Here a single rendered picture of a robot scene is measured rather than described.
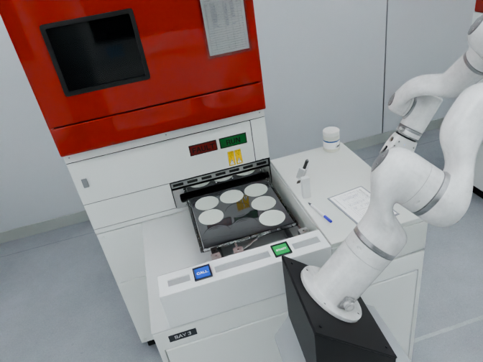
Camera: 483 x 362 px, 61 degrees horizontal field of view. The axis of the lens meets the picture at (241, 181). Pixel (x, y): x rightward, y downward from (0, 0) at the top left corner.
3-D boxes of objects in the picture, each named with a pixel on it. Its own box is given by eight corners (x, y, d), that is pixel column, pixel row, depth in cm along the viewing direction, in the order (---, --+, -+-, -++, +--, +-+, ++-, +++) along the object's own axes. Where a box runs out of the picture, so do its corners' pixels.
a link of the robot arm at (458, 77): (443, 53, 114) (382, 114, 140) (492, 77, 115) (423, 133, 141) (445, 33, 118) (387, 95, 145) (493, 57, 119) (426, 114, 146)
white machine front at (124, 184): (95, 231, 179) (62, 151, 158) (271, 184, 191) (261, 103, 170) (95, 235, 176) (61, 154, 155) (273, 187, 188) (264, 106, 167)
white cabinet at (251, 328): (181, 342, 222) (141, 223, 180) (344, 289, 236) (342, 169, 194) (202, 467, 168) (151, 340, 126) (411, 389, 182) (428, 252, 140)
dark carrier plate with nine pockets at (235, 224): (190, 200, 175) (189, 199, 175) (265, 179, 180) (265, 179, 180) (204, 249, 146) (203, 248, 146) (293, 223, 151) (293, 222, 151)
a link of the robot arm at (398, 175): (397, 267, 97) (467, 189, 89) (332, 223, 98) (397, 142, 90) (390, 246, 108) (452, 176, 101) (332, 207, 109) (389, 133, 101)
